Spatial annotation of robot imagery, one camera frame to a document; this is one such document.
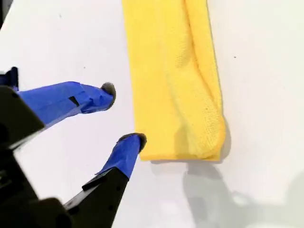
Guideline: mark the yellow square microfibre towel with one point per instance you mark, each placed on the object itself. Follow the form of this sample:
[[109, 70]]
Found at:
[[152, 71]]

